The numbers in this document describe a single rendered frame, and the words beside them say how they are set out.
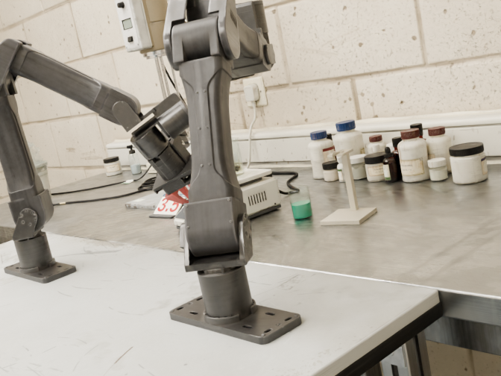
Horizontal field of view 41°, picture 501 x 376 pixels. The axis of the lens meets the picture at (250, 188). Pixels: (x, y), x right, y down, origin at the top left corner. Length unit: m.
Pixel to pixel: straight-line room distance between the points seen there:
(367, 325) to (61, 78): 0.76
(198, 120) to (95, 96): 0.43
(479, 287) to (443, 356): 1.01
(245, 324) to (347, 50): 1.04
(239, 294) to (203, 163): 0.17
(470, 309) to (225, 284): 0.30
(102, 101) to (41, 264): 0.34
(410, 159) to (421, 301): 0.64
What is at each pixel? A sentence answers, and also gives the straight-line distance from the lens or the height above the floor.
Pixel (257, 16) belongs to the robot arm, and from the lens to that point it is 1.24.
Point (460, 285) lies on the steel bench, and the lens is 0.89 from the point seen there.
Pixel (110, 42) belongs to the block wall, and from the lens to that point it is 2.61.
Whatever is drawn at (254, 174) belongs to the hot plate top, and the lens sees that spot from 1.41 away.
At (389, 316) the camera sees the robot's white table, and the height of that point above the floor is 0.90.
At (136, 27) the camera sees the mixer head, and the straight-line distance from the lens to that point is 1.77.
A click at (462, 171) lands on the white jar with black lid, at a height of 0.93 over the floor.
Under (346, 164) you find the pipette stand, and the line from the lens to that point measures 1.26.
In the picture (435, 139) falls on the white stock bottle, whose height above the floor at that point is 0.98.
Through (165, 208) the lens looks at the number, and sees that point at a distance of 1.64.
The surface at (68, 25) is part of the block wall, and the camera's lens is 2.87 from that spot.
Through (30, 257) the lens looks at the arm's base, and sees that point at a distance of 1.37.
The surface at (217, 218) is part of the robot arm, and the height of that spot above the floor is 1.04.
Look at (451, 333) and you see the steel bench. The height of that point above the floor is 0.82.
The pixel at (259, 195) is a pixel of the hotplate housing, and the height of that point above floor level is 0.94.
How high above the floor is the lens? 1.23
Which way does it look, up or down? 11 degrees down
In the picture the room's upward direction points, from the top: 12 degrees counter-clockwise
